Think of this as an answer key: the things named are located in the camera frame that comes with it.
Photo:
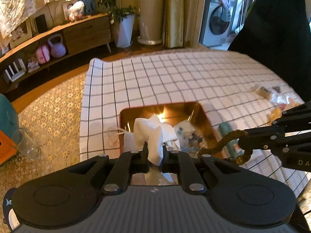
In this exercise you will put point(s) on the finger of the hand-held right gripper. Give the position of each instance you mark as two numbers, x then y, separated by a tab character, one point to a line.
295	111
260	139

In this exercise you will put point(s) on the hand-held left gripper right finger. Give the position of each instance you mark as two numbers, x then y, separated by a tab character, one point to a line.
179	162

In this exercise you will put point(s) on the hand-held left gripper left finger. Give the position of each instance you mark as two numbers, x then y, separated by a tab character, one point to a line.
136	161

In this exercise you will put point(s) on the white tissue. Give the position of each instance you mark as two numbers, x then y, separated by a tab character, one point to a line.
155	136

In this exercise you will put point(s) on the gold tin box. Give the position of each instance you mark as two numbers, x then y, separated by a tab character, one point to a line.
177	112

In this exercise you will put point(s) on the pink and white bunny plush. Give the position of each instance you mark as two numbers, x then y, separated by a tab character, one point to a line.
277	112

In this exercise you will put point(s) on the white and teal tissue pack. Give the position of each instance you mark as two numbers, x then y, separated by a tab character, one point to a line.
229	131

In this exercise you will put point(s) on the clear snack packet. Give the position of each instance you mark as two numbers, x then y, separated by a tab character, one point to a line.
266	91

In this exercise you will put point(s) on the black cloth-draped chair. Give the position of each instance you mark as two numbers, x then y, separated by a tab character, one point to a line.
274	29

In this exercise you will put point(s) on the white checkered tablecloth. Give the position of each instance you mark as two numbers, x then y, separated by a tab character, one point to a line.
170	77

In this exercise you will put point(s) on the beige patterned rug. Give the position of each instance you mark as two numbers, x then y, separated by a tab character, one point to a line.
53	116

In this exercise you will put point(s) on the clear glass jar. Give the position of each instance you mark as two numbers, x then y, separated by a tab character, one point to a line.
26	146

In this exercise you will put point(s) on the white washing machine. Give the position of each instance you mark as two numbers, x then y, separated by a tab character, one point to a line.
218	21

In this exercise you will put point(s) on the orange box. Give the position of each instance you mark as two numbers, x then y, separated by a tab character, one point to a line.
6	150

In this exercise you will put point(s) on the white planter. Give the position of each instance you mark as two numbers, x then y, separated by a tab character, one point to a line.
125	31

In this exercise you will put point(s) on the teal stool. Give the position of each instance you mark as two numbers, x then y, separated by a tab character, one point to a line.
7	119

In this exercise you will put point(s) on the purple kettlebell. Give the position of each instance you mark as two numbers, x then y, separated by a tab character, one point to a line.
57	48

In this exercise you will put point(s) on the wooden sideboard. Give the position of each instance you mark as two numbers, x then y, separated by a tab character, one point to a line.
85	32

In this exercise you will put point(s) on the pink toy case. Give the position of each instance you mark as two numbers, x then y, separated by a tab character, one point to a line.
43	54

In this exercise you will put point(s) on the white router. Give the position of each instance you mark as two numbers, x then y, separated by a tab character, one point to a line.
15	71

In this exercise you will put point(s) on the beige cylindrical air conditioner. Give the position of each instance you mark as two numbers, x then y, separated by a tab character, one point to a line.
151	12

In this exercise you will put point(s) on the yellow curtain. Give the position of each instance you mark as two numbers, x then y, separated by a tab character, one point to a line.
179	12

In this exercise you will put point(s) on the white and pink plastic bag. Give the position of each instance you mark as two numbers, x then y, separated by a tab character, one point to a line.
75	9

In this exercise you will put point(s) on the blue decorative box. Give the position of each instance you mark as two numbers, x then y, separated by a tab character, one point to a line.
90	3

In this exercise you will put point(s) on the black speaker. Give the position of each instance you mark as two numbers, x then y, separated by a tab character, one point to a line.
40	23

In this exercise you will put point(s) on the framed picture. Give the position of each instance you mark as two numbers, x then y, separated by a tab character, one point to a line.
20	34

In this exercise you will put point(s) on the white lace cloth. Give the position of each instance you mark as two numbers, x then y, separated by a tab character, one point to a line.
29	0

